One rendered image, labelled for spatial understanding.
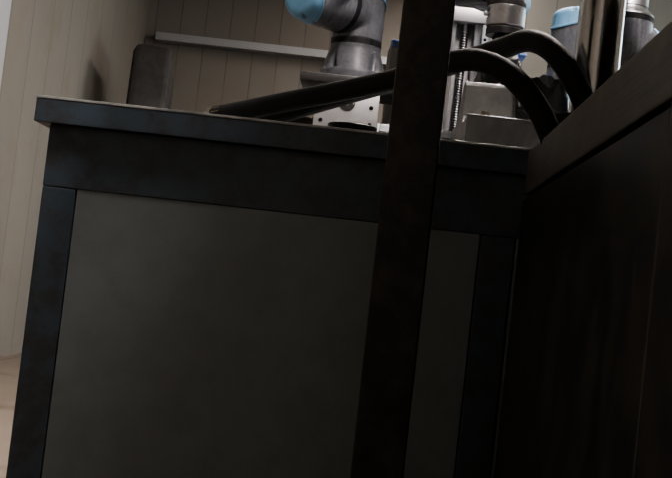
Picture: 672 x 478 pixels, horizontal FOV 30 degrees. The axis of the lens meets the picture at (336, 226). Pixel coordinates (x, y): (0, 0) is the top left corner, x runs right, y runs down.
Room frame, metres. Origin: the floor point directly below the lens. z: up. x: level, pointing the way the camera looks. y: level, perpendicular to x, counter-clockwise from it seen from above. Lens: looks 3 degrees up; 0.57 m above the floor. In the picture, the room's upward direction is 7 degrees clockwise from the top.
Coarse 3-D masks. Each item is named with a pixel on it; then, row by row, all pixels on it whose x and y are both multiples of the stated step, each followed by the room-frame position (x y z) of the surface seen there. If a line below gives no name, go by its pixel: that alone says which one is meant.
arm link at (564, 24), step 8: (568, 8) 2.77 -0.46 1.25; (576, 8) 2.77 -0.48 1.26; (560, 16) 2.78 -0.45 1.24; (568, 16) 2.77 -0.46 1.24; (576, 16) 2.76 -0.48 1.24; (552, 24) 2.81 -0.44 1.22; (560, 24) 2.78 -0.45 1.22; (568, 24) 2.76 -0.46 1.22; (576, 24) 2.76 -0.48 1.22; (552, 32) 2.80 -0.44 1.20; (560, 32) 2.78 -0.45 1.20; (568, 32) 2.77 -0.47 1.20; (576, 32) 2.76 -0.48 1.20; (560, 40) 2.78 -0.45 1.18; (568, 40) 2.76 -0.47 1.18; (568, 48) 2.76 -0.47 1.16
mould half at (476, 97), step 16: (464, 96) 2.03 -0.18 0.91; (480, 96) 2.02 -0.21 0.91; (496, 96) 2.02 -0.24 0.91; (512, 96) 2.02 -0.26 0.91; (464, 112) 2.02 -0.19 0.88; (480, 112) 2.02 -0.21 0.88; (496, 112) 2.02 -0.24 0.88; (512, 112) 2.02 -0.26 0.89; (464, 128) 1.93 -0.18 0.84; (480, 128) 1.90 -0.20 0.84; (496, 128) 1.90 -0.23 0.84; (512, 128) 1.90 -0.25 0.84; (528, 128) 1.90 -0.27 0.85; (496, 144) 1.90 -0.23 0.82; (512, 144) 1.90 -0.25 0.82; (528, 144) 1.90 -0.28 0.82
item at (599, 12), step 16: (592, 0) 1.60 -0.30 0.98; (608, 0) 1.60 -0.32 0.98; (624, 0) 1.61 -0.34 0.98; (592, 16) 1.60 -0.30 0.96; (608, 16) 1.60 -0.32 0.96; (624, 16) 1.61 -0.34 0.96; (592, 32) 1.60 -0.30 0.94; (608, 32) 1.60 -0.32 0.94; (576, 48) 1.62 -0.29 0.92; (592, 48) 1.60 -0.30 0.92; (608, 48) 1.60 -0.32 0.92; (592, 64) 1.60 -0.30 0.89; (608, 64) 1.60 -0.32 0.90; (592, 80) 1.60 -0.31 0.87
